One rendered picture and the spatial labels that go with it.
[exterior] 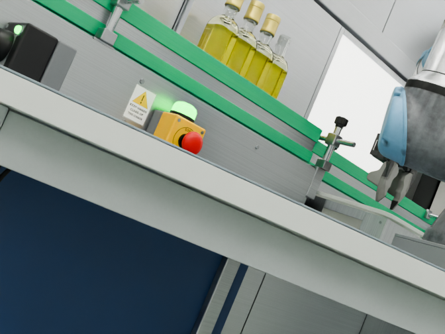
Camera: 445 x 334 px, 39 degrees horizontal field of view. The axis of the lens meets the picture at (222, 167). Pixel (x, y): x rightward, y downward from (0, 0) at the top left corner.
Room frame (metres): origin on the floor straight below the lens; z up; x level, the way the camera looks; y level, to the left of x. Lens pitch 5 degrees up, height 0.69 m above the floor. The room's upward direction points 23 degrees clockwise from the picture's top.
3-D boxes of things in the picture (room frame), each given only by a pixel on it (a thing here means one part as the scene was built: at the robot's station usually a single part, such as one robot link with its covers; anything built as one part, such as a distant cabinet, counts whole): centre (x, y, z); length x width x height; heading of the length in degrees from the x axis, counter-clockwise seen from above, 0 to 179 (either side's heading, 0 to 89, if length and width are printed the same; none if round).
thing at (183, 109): (1.06, 0.10, 0.84); 0.05 x 0.05 x 0.03
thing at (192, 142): (1.02, 0.07, 0.79); 0.04 x 0.03 x 0.04; 130
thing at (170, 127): (1.06, 0.10, 0.79); 0.07 x 0.07 x 0.07; 40
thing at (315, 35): (1.68, -0.13, 1.15); 0.90 x 0.03 x 0.34; 130
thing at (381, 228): (1.41, -0.32, 0.79); 0.27 x 0.17 x 0.08; 40
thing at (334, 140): (1.39, -0.19, 0.95); 0.17 x 0.03 x 0.12; 40
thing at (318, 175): (1.40, -0.18, 0.85); 0.09 x 0.04 x 0.07; 40
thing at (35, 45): (0.87, 0.31, 0.79); 0.08 x 0.08 x 0.08; 40
